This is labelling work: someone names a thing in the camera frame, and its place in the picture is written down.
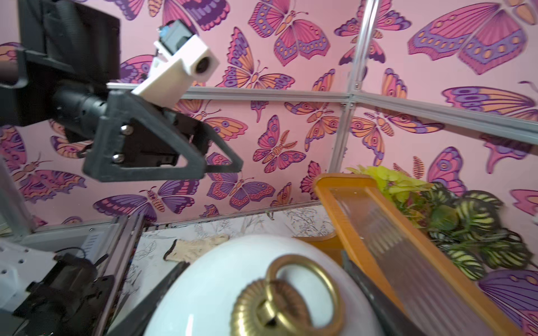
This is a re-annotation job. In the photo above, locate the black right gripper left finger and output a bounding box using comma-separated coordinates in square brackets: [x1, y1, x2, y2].
[106, 262, 190, 336]

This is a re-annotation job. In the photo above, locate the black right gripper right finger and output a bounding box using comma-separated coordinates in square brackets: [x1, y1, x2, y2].
[341, 251, 420, 336]

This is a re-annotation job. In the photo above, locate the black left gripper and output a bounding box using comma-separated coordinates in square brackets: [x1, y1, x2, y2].
[52, 89, 244, 182]

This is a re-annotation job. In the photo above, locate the white tea canister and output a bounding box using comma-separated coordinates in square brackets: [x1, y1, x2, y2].
[145, 235, 382, 335]

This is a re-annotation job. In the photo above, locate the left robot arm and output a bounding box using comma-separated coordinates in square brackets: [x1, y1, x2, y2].
[1, 1, 243, 182]

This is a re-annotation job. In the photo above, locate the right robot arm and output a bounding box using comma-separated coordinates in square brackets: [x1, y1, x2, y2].
[1, 235, 420, 335]

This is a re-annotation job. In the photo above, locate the wooden three-tier shelf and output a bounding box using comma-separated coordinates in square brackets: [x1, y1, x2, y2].
[306, 174, 521, 335]

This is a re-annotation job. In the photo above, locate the potted artificial plant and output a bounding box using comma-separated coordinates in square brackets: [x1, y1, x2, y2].
[348, 165, 533, 281]

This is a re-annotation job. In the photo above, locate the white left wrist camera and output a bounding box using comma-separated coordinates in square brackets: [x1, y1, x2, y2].
[131, 20, 219, 109]

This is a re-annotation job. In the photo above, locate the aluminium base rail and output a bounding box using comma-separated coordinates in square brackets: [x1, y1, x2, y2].
[0, 211, 148, 336]

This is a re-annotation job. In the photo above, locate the left aluminium frame post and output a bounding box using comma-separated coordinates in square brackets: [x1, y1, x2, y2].
[328, 0, 381, 173]

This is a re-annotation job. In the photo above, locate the horizontal aluminium frame bar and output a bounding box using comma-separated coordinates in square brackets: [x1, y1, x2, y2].
[106, 82, 538, 146]

